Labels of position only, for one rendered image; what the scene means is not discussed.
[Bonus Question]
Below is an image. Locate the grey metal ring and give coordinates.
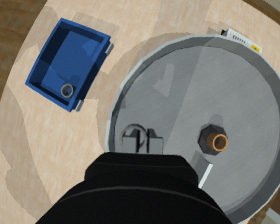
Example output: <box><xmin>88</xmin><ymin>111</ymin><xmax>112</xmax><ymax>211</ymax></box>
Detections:
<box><xmin>119</xmin><ymin>124</ymin><xmax>147</xmax><ymax>152</ymax></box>
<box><xmin>61</xmin><ymin>84</ymin><xmax>76</xmax><ymax>99</ymax></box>

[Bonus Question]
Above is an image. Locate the blue rectangular crate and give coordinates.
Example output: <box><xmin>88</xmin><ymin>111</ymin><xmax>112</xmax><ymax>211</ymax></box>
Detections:
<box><xmin>25</xmin><ymin>18</ymin><xmax>114</xmax><ymax>112</ymax></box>

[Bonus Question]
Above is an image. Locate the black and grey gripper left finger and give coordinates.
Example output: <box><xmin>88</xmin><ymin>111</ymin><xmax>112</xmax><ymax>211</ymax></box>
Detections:
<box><xmin>122</xmin><ymin>129</ymin><xmax>140</xmax><ymax>154</ymax></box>

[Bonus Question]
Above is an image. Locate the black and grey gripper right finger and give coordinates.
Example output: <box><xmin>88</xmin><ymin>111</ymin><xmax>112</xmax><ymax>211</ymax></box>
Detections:
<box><xmin>147</xmin><ymin>129</ymin><xmax>164</xmax><ymax>155</ymax></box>

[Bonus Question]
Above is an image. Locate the grey round turning table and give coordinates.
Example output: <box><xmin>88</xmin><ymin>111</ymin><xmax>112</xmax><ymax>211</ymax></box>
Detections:
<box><xmin>105</xmin><ymin>28</ymin><xmax>280</xmax><ymax>224</ymax></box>

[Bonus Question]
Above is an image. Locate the bronze bushing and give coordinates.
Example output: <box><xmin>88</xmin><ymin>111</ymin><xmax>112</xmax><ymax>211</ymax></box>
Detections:
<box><xmin>207</xmin><ymin>132</ymin><xmax>228</xmax><ymax>151</ymax></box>

